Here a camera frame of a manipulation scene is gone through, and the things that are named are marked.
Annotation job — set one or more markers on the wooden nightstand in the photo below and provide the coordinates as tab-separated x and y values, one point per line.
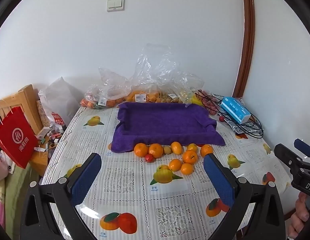
40	160

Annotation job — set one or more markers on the clear bag of small oranges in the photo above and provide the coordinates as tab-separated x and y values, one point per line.
145	92

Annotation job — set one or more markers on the clear bag of red fruits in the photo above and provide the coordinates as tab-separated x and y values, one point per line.
207	101

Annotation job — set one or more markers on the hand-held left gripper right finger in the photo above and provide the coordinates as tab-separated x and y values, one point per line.
218	177

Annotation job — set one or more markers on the small yellow-green fruit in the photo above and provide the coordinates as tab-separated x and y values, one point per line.
167	150

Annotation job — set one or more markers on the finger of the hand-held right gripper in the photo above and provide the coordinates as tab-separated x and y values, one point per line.
303	147
284	153

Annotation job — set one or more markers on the green bed sheet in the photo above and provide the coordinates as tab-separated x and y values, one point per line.
12	205

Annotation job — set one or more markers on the oval orange citrus fruit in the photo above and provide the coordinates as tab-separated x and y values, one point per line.
176	147

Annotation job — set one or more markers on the small dark red fruit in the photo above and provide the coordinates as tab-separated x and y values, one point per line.
149	158

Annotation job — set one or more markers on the brown wooden door frame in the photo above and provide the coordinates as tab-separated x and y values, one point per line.
247	30

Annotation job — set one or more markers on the white plastic bag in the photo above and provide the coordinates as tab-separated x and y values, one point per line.
58	97

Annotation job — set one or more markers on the person's right hand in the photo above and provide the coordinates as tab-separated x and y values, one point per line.
298	220

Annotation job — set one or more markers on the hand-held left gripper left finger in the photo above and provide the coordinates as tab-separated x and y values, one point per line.
86	177

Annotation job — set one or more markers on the yellow plastic package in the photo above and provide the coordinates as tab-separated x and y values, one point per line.
194	100

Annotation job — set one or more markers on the clear bag of yellowish fruits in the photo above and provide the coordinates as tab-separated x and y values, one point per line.
175	97

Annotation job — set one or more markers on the grey checkered cloth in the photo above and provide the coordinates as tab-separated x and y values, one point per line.
241	128

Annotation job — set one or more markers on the red paper bag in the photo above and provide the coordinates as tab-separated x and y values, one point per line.
16	137

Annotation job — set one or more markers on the wooden chair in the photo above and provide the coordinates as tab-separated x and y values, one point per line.
27	100

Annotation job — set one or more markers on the clear bag of mandarins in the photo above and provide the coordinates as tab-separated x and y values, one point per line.
105	97

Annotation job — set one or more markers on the large orange mandarin with stem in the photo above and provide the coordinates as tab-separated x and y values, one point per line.
155	150

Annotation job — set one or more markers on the pink cloth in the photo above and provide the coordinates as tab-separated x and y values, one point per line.
0	166

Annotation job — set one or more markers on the white light switch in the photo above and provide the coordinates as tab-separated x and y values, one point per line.
115	4

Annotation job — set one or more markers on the purple towel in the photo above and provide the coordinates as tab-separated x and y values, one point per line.
165	125

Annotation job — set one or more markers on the pile of small bottles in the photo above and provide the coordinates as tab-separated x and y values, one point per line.
51	135

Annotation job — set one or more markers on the blue tissue pack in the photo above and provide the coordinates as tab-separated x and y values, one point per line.
234	110

